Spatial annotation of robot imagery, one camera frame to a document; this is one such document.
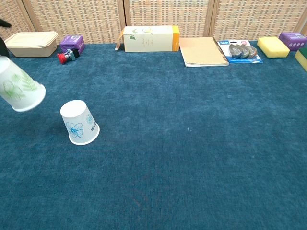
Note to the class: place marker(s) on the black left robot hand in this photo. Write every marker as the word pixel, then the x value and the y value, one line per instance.
pixel 3 49

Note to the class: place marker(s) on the white cup green flower print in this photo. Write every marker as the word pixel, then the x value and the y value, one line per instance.
pixel 21 88

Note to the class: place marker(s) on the white cup blue flower print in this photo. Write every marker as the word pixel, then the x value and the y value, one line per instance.
pixel 78 122

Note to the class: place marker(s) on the beige lidded food container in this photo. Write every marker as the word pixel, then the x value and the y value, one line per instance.
pixel 33 44

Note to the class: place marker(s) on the woven folding screen panel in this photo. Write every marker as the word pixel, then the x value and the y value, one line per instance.
pixel 79 19
pixel 168 14
pixel 14 12
pixel 259 19

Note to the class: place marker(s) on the red emergency stop button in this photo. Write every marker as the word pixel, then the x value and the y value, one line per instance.
pixel 62 57

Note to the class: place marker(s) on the purple cardboard box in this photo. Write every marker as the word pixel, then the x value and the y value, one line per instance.
pixel 72 42
pixel 293 40

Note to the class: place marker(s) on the white yellow tissue box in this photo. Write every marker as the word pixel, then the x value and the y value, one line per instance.
pixel 148 39

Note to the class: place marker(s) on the teal carpet table cover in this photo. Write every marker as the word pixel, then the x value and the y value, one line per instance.
pixel 153 155

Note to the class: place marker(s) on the tan spiral notebook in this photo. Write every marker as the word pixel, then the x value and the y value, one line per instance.
pixel 204 51

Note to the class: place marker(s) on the blue tape blister pack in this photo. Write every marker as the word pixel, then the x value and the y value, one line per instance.
pixel 242 51

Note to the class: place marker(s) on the yellow green scouring sponge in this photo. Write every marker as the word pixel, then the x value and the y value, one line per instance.
pixel 302 57

